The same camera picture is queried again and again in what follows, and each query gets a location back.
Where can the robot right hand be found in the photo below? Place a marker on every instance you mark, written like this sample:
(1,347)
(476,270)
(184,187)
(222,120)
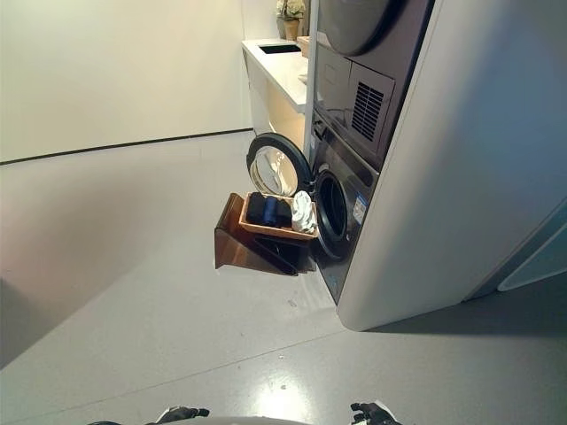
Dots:
(372,416)

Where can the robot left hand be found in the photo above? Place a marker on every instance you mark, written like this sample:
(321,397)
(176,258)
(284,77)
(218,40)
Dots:
(177,416)

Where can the white garment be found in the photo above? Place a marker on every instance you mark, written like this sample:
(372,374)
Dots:
(303,212)

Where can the small black garment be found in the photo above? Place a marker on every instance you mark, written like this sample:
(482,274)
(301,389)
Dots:
(283,214)

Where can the dark grey washing machine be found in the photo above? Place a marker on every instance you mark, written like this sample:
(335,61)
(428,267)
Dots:
(350,239)

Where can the grey robot torso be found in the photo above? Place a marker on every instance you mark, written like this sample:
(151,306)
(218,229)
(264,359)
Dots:
(266,421)

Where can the brown acrylic stand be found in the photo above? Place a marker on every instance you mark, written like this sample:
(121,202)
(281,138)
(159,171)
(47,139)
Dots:
(230,239)

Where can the rectangular wicker laundry basket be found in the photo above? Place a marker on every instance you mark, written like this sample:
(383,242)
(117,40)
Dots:
(266,232)

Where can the blue white energy label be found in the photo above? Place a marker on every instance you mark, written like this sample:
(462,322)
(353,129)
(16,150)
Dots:
(361,207)

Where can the large black rolled garment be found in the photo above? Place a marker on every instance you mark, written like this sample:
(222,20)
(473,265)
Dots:
(255,210)

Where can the blue rolled garment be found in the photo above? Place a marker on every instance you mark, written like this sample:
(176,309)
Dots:
(270,211)

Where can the white appliance cabinet housing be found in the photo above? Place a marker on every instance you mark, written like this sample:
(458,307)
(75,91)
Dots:
(443,177)

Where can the round glass washer door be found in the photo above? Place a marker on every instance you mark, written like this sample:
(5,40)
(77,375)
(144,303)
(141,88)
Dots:
(259,146)

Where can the dark grey stacked dryer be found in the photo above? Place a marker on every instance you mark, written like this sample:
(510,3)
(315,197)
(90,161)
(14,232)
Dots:
(336,75)

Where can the white counter cabinet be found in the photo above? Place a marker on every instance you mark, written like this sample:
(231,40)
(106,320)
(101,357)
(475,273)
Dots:
(279,71)

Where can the small wicker basket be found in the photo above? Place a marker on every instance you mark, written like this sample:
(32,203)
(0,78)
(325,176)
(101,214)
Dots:
(306,46)

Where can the potted plant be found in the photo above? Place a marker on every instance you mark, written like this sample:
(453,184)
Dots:
(291,17)

